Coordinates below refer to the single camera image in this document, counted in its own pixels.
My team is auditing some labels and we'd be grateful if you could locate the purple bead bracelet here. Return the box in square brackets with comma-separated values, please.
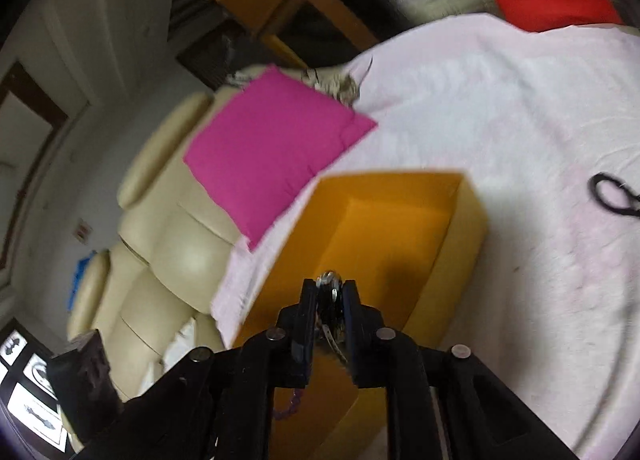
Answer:
[273, 386, 305, 422]

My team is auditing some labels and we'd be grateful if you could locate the silver ornate brooch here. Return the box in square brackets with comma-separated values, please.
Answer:
[316, 270, 349, 368]

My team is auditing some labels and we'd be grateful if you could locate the black thin hair tie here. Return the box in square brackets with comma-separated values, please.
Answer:
[588, 171, 640, 219]

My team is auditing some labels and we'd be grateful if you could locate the cream leather sofa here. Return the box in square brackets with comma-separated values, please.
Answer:
[67, 85, 241, 402]

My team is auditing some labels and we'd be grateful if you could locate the orange tray box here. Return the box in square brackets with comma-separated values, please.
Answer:
[234, 173, 488, 459]

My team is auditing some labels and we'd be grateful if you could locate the magenta pillow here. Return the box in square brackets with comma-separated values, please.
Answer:
[183, 66, 376, 250]

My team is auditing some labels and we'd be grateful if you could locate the pink white blanket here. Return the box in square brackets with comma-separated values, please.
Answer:
[209, 11, 640, 460]

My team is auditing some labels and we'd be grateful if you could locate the patterned grey cloth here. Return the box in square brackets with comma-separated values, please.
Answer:
[224, 68, 361, 106]

